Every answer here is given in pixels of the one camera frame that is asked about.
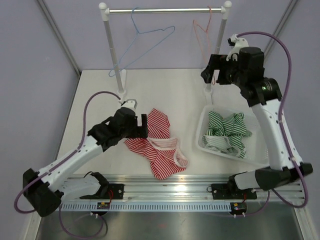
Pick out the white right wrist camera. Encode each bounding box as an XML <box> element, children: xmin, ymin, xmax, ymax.
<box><xmin>226</xmin><ymin>34</ymin><xmax>249</xmax><ymax>62</ymax></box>

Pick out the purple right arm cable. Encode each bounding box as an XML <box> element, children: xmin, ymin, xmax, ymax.
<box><xmin>237</xmin><ymin>32</ymin><xmax>310</xmax><ymax>218</ymax></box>

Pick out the pink wire hanger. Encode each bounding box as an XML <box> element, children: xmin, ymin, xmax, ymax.
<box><xmin>192</xmin><ymin>6</ymin><xmax>220</xmax><ymax>86</ymax></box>

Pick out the white plastic basket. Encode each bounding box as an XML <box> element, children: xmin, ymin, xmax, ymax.
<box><xmin>195</xmin><ymin>105</ymin><xmax>269</xmax><ymax>166</ymax></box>

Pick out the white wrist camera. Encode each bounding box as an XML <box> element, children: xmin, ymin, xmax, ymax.
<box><xmin>226</xmin><ymin>34</ymin><xmax>249</xmax><ymax>62</ymax></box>
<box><xmin>119</xmin><ymin>99</ymin><xmax>138</xmax><ymax>112</ymax></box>

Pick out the red striped tank top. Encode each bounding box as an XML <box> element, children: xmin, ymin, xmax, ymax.
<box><xmin>124</xmin><ymin>108</ymin><xmax>189</xmax><ymax>180</ymax></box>

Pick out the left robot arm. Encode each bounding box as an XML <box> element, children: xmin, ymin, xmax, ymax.
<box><xmin>22</xmin><ymin>107</ymin><xmax>148</xmax><ymax>217</ymax></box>

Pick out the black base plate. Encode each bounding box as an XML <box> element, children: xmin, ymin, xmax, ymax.
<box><xmin>80</xmin><ymin>183</ymin><xmax>125</xmax><ymax>200</ymax></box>
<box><xmin>207</xmin><ymin>183</ymin><xmax>258</xmax><ymax>200</ymax></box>

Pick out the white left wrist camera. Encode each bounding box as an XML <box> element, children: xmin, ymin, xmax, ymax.
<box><xmin>119</xmin><ymin>99</ymin><xmax>138</xmax><ymax>112</ymax></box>

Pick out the green striped tank top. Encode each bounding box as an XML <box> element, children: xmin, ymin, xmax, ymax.
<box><xmin>201</xmin><ymin>110</ymin><xmax>252</xmax><ymax>159</ymax></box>

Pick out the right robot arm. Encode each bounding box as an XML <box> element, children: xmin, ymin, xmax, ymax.
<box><xmin>200</xmin><ymin>46</ymin><xmax>313</xmax><ymax>198</ymax></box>

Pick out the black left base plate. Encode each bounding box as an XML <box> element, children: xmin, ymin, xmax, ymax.
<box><xmin>80</xmin><ymin>183</ymin><xmax>125</xmax><ymax>200</ymax></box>

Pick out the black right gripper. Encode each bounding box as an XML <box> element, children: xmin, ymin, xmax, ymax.
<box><xmin>201</xmin><ymin>54</ymin><xmax>247</xmax><ymax>88</ymax></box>

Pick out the white and silver clothes rack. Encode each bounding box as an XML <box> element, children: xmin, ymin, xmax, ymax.
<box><xmin>98</xmin><ymin>0</ymin><xmax>232</xmax><ymax>104</ymax></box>

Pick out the blue wire hanger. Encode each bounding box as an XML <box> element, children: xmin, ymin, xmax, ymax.
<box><xmin>108</xmin><ymin>7</ymin><xmax>176</xmax><ymax>77</ymax></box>

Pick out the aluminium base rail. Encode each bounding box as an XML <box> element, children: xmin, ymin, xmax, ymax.
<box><xmin>59</xmin><ymin>173</ymin><xmax>307</xmax><ymax>202</ymax></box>

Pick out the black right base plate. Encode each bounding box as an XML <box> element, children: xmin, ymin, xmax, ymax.
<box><xmin>207</xmin><ymin>183</ymin><xmax>258</xmax><ymax>200</ymax></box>

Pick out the white slotted cable duct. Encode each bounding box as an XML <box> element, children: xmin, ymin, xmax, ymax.
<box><xmin>61</xmin><ymin>202</ymin><xmax>231</xmax><ymax>212</ymax></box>

